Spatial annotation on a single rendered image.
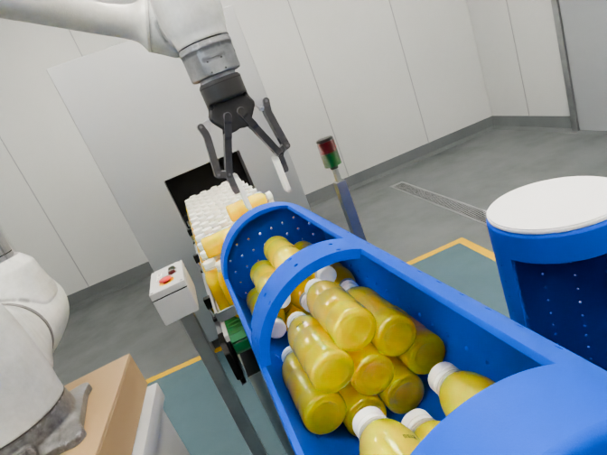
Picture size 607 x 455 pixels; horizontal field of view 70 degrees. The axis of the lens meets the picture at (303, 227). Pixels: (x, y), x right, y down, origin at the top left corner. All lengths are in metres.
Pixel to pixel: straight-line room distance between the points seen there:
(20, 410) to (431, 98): 5.60
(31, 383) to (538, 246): 0.95
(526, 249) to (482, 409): 0.71
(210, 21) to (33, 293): 0.60
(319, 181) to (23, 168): 3.34
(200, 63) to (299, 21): 4.75
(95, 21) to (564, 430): 0.87
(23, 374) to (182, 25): 0.60
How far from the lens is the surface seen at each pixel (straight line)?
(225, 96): 0.76
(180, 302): 1.25
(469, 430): 0.33
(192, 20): 0.76
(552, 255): 1.01
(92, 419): 0.88
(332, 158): 1.51
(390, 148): 5.76
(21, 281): 0.98
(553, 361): 0.39
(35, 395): 0.85
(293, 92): 5.38
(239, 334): 1.26
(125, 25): 0.93
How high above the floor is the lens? 1.47
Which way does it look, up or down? 18 degrees down
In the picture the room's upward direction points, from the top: 22 degrees counter-clockwise
